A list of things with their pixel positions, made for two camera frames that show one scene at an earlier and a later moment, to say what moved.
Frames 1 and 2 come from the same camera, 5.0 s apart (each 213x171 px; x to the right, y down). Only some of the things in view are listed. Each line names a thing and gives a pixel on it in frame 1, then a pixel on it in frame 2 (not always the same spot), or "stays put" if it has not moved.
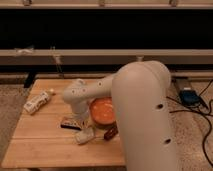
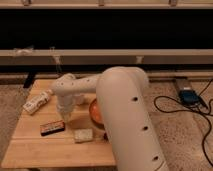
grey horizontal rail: x=105 y=56 stays put
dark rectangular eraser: x=71 y=125 to x=52 y=127
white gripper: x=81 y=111 to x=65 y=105
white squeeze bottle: x=31 y=105 stays put
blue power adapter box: x=189 y=97 stays put
